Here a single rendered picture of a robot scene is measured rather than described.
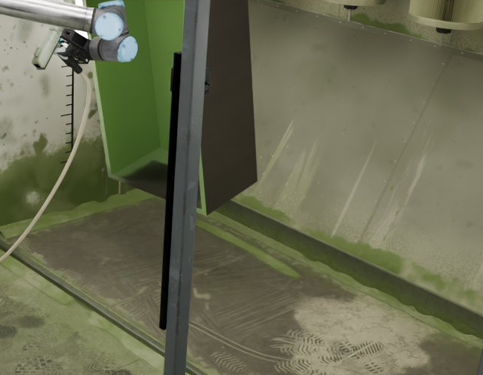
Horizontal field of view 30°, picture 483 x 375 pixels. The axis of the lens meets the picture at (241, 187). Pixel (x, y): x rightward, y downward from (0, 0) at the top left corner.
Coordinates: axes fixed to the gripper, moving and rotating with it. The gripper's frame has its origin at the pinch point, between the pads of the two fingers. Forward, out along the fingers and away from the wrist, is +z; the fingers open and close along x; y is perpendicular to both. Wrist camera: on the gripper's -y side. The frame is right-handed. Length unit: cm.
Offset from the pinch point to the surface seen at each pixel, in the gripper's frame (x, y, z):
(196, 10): -29, -57, -114
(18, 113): 3, 60, 75
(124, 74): 25, 56, 17
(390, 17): 116, 132, -58
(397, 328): -37, 152, -101
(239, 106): 18, 66, -42
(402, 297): -19, 163, -94
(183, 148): -55, -31, -106
